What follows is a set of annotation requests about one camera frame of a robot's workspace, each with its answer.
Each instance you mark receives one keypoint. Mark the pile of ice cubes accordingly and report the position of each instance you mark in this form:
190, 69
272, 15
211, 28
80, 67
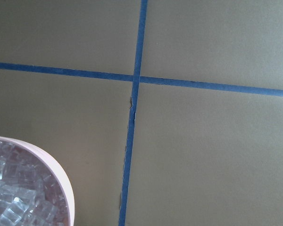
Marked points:
30, 194

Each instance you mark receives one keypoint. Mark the pink bowl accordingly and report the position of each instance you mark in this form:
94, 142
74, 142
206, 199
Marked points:
56, 169

